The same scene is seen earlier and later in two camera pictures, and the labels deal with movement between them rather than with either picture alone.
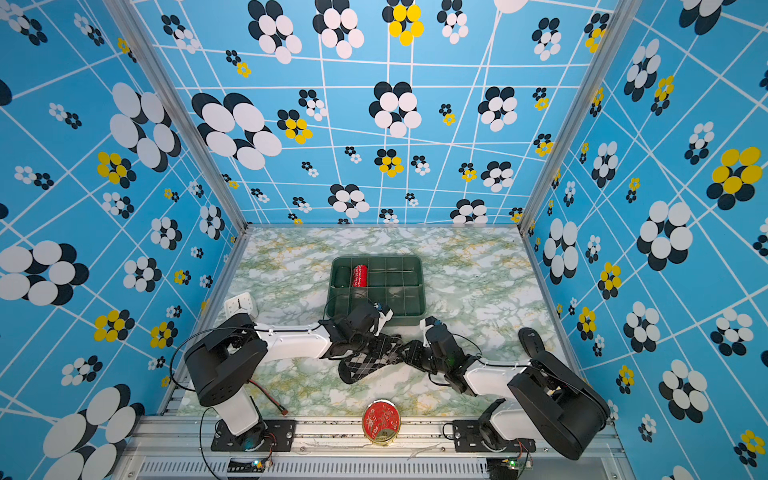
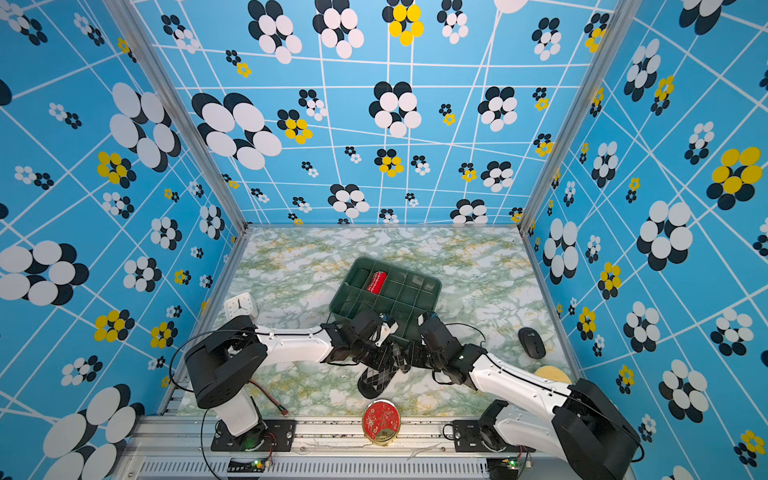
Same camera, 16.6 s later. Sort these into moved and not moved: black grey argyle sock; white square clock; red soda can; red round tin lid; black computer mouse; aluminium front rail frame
Moved: black grey argyle sock; red soda can
Not moved: aluminium front rail frame; white square clock; red round tin lid; black computer mouse
